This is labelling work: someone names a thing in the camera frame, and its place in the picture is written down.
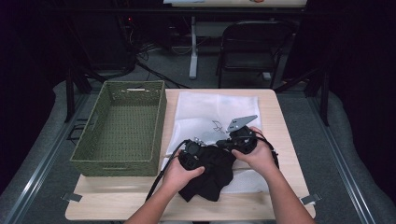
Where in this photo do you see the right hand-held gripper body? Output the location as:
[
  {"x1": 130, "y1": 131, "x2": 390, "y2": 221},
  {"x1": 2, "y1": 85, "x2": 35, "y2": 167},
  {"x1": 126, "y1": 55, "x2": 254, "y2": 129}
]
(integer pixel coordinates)
[{"x1": 225, "y1": 114, "x2": 259, "y2": 155}]

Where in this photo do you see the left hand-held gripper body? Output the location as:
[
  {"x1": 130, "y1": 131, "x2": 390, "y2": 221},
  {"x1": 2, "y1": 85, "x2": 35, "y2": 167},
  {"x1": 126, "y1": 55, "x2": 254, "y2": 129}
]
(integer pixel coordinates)
[{"x1": 177, "y1": 136, "x2": 206, "y2": 172}]

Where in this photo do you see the black garment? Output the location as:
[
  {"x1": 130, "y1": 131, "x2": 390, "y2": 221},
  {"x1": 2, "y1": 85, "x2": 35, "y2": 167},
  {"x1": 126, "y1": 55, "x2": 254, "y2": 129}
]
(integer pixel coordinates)
[{"x1": 177, "y1": 144, "x2": 237, "y2": 203}]

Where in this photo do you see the white mesh laundry bag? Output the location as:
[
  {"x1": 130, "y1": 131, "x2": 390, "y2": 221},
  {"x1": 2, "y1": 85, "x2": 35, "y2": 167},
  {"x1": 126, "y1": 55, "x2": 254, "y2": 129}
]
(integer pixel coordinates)
[{"x1": 161, "y1": 91, "x2": 270, "y2": 194}]

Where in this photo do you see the green woven basket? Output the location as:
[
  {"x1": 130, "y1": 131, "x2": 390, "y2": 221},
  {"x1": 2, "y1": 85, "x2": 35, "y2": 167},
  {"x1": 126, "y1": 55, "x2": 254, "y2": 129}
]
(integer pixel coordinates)
[{"x1": 69, "y1": 79, "x2": 168, "y2": 177}]

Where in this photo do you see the person's right hand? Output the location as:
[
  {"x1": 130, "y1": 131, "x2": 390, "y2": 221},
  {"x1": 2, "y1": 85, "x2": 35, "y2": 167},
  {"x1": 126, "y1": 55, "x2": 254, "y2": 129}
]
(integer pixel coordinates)
[{"x1": 231, "y1": 125, "x2": 275, "y2": 175}]

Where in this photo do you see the person's left hand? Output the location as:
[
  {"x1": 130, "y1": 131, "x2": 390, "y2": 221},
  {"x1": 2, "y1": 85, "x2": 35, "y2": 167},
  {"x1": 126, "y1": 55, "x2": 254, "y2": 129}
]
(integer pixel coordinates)
[{"x1": 162, "y1": 152, "x2": 205, "y2": 194}]

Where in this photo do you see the grey tape strip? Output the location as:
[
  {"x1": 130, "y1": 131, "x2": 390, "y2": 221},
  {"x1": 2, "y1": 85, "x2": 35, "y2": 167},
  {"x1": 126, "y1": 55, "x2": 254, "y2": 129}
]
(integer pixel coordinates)
[
  {"x1": 61, "y1": 191, "x2": 83, "y2": 203},
  {"x1": 300, "y1": 192, "x2": 322, "y2": 205}
]

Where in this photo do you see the black metal stand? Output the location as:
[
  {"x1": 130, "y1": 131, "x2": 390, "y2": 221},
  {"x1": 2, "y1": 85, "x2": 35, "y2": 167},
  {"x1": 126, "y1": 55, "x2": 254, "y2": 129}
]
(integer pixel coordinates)
[
  {"x1": 64, "y1": 66, "x2": 106, "y2": 124},
  {"x1": 274, "y1": 66, "x2": 331, "y2": 127}
]

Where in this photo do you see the white desk leg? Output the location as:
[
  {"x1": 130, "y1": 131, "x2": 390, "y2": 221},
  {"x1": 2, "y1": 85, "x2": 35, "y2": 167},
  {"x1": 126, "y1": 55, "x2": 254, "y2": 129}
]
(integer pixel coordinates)
[{"x1": 189, "y1": 16, "x2": 199, "y2": 80}]

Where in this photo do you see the black folding chair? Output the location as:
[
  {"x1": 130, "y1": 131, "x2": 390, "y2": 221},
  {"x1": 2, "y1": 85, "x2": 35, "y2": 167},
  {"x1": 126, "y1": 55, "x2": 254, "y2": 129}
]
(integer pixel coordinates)
[{"x1": 216, "y1": 20, "x2": 297, "y2": 90}]

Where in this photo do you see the right hand-held gripper cable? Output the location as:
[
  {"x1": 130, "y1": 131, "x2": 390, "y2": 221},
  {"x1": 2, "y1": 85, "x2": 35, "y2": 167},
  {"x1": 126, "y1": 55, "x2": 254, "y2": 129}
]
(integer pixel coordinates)
[{"x1": 253, "y1": 132, "x2": 280, "y2": 169}]

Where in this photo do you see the hand-held gripper cable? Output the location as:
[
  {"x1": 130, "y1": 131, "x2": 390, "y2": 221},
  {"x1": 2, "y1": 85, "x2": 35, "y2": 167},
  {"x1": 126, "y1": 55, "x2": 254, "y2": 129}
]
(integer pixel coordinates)
[
  {"x1": 144, "y1": 139, "x2": 191, "y2": 202},
  {"x1": 253, "y1": 132, "x2": 280, "y2": 169}
]

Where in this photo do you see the left hand-held gripper cable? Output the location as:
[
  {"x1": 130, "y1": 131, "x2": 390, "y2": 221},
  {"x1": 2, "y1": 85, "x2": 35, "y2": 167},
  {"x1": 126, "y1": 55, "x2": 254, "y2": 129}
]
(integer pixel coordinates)
[{"x1": 144, "y1": 139, "x2": 191, "y2": 202}]

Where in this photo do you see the thick black floor cable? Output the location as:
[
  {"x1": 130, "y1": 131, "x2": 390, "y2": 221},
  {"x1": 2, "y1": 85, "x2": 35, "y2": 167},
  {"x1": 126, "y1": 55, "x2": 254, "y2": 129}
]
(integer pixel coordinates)
[{"x1": 134, "y1": 60, "x2": 191, "y2": 90}]

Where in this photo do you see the aluminium rail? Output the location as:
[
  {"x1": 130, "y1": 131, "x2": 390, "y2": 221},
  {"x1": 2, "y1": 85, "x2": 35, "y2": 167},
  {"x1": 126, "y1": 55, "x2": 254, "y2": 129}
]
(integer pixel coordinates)
[
  {"x1": 3, "y1": 92, "x2": 92, "y2": 224},
  {"x1": 306, "y1": 92, "x2": 375, "y2": 224}
]

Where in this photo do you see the tangle of floor cables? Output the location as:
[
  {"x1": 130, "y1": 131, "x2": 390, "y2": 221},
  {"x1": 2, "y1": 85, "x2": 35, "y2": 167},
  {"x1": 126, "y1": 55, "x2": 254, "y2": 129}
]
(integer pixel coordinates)
[{"x1": 136, "y1": 41, "x2": 163, "y2": 63}]

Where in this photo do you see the thin black cable loop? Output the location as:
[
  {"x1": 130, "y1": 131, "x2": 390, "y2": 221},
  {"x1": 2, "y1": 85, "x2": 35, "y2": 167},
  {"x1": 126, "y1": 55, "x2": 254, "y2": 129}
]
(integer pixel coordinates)
[{"x1": 66, "y1": 118, "x2": 92, "y2": 141}]

